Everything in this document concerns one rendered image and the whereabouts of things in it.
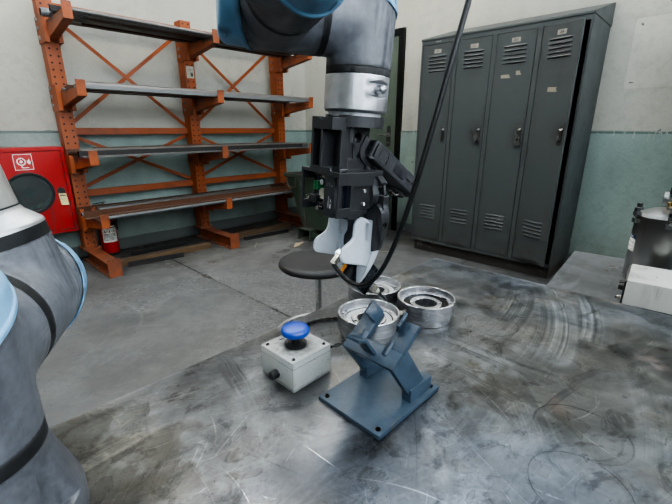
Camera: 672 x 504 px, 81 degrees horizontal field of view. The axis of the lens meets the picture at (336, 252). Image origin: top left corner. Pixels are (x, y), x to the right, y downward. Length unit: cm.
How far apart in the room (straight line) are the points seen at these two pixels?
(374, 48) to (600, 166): 339
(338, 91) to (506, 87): 305
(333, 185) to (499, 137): 306
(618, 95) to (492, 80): 92
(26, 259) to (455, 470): 48
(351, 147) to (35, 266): 35
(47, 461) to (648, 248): 145
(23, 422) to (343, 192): 36
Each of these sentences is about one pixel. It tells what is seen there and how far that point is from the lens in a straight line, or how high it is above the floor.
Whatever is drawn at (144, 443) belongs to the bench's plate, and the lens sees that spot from 53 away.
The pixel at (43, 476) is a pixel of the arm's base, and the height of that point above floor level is 86.
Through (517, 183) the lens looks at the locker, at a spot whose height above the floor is 73.
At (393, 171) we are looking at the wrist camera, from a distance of 52.
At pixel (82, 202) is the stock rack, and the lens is 402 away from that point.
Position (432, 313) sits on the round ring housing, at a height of 83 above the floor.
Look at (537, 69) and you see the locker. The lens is 342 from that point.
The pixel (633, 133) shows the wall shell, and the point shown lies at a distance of 374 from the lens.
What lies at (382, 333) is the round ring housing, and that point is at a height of 83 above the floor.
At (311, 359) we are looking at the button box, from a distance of 55.
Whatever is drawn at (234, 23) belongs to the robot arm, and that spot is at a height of 123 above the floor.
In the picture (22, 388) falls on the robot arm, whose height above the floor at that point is 94.
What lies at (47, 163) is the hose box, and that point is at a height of 87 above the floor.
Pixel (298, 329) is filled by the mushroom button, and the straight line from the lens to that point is 55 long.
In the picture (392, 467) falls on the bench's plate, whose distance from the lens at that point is 47.
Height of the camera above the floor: 114
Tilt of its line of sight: 17 degrees down
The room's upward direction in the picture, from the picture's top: straight up
